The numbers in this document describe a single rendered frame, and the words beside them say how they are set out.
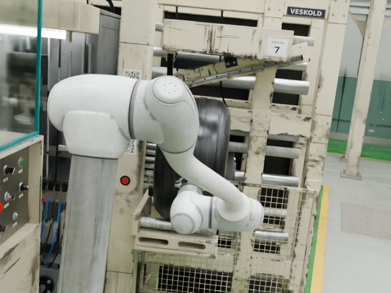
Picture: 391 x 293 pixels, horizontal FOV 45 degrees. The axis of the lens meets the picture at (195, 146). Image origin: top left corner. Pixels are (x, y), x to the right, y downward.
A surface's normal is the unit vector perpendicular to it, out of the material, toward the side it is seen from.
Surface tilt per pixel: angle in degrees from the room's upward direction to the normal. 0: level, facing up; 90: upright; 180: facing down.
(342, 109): 90
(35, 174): 90
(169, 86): 50
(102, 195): 83
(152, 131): 131
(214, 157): 74
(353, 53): 90
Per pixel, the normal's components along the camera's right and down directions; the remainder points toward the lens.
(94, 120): -0.10, 0.11
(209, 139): -0.01, -0.35
